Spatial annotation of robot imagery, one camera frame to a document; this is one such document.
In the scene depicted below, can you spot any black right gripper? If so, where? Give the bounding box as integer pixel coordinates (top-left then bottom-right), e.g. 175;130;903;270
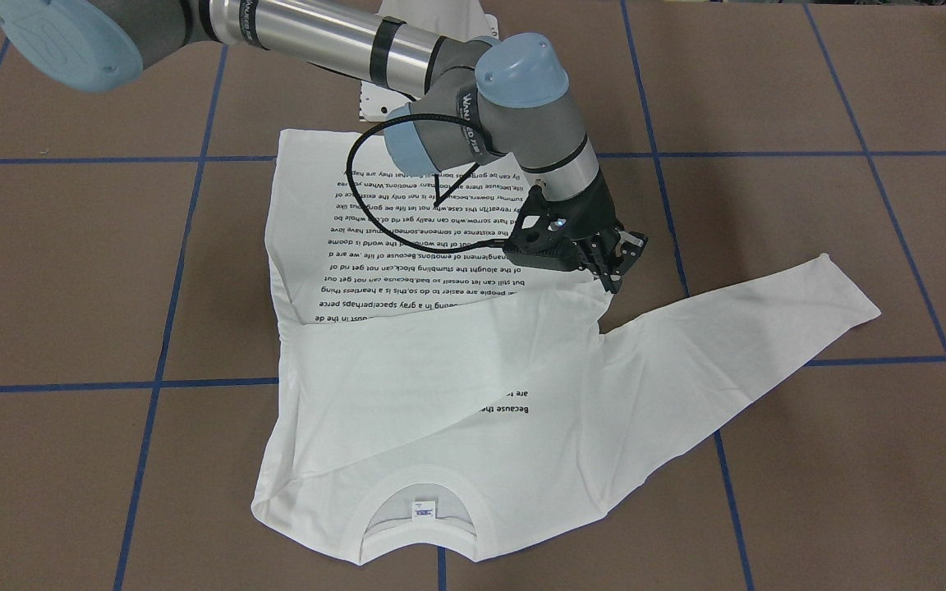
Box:
551;172;647;295

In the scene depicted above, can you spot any white long-sleeve printed shirt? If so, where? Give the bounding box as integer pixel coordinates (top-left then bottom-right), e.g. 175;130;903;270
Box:
251;130;879;565

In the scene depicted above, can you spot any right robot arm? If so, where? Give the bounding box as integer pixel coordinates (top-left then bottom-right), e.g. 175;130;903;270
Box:
0;1;645;293

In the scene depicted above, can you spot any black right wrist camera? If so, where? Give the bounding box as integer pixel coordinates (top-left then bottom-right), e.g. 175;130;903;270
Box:
502;185;581;272

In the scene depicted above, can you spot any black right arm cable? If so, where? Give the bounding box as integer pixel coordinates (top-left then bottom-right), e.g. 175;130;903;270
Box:
345;111;540;254

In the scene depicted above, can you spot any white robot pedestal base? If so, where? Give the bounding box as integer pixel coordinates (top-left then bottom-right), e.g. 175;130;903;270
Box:
357;0;500;124

